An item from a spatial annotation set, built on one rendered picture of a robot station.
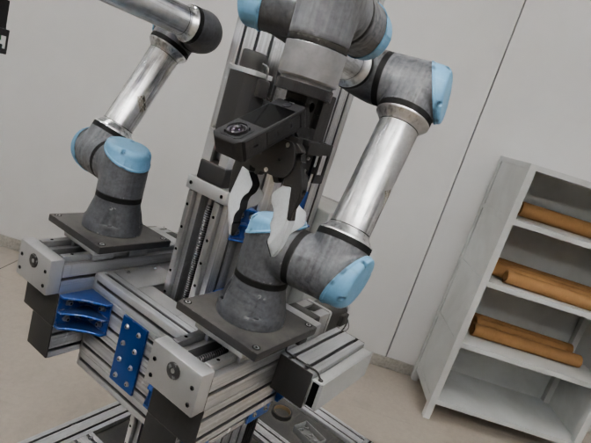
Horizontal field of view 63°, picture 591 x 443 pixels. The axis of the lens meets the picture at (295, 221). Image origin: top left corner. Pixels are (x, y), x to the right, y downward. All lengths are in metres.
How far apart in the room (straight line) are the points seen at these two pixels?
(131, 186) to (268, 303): 0.50
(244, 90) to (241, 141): 0.63
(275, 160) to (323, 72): 0.11
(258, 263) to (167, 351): 0.24
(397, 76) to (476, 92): 2.08
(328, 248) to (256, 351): 0.23
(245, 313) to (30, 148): 2.73
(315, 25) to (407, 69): 0.48
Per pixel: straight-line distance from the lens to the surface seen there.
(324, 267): 0.89
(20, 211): 3.66
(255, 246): 0.95
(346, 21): 0.58
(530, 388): 3.70
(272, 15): 0.72
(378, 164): 0.95
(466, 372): 3.52
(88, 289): 1.32
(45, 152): 3.49
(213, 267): 1.19
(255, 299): 0.98
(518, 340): 3.16
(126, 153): 1.26
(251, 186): 0.60
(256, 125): 0.53
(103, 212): 1.29
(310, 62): 0.57
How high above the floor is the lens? 1.50
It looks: 14 degrees down
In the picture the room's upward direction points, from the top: 18 degrees clockwise
